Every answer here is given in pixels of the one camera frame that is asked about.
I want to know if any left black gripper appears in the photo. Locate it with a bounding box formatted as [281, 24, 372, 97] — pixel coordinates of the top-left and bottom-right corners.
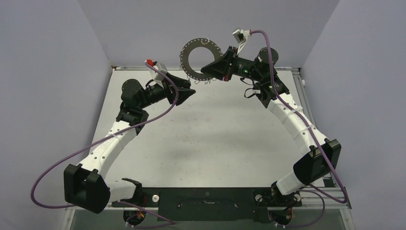
[138, 73, 195, 109]

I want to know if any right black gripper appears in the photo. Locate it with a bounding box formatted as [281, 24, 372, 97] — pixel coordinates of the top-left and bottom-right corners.
[201, 46, 263, 82]

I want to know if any metal perforated ring plate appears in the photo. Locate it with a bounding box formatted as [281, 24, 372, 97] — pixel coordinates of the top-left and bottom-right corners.
[179, 37, 223, 82]

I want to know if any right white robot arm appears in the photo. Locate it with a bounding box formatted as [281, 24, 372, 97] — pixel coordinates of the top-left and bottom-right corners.
[201, 46, 341, 205]

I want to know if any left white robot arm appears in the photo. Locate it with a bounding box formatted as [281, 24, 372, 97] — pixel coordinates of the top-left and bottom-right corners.
[64, 73, 196, 213]

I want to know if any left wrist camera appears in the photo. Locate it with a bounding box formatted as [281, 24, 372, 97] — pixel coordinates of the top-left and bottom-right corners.
[149, 62, 168, 84]

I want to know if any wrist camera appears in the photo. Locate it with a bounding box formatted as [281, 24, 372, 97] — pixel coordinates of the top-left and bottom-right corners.
[232, 28, 251, 55]
[149, 62, 168, 84]

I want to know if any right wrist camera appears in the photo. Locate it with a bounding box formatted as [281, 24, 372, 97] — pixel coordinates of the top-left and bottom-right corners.
[232, 28, 251, 55]

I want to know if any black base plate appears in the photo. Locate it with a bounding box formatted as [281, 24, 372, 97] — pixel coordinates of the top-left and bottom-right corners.
[112, 187, 302, 222]

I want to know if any aluminium frame rail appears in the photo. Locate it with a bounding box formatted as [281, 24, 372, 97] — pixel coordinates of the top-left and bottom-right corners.
[292, 68, 351, 209]

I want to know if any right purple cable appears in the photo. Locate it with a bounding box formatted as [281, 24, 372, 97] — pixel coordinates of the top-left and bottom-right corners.
[248, 29, 349, 229]

